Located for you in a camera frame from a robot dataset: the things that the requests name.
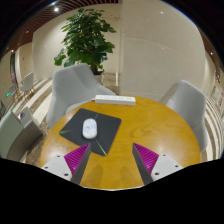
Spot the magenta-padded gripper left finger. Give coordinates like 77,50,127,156
41,143,92,186

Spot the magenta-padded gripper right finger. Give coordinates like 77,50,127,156
131,142,184,186

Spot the white printed computer mouse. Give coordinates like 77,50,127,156
82,118,98,140

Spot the black green-striped mouse pad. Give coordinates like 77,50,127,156
59,107,123,157

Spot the grey floor-standing kiosk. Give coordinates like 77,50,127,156
0,106,44,163

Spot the light grey shell chair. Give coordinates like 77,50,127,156
159,79,209,153
45,63,117,129

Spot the white power strip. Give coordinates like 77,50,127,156
94,94,137,107

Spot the colourful standing poster board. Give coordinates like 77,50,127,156
213,84,224,114

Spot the small white wooden-legged chair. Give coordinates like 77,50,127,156
19,71,36,98

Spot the white plant pot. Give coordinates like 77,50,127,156
92,69,106,84

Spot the large green leafy plant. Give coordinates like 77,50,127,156
53,8,117,75

